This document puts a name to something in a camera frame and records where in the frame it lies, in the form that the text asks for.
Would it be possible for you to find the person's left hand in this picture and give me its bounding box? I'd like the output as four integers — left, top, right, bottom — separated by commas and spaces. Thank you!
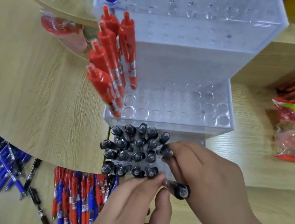
92, 161, 180, 224

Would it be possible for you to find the person's right hand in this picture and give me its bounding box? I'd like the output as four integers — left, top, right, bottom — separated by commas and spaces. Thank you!
151, 138, 266, 224

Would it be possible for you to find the black click pen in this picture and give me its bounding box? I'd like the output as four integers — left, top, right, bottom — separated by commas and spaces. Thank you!
22, 186, 60, 224
163, 180, 192, 202

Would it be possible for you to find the pile of red blue pens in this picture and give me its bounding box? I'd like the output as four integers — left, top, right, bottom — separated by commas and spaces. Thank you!
45, 165, 120, 224

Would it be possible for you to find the cluster of black pens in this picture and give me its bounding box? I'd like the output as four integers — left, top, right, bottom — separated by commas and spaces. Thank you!
95, 117, 179, 185

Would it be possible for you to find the clear tiered pen holder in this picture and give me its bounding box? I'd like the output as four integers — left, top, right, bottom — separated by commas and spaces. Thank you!
66, 0, 294, 202

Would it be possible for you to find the pale green jelly cup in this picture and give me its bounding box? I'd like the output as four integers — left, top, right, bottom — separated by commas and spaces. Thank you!
80, 25, 101, 45

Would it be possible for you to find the red lid pink jelly cup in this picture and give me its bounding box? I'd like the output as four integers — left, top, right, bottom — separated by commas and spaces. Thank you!
36, 11, 93, 55

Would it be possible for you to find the wooden round tier stand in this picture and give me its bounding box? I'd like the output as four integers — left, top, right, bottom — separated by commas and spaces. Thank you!
10, 0, 105, 62

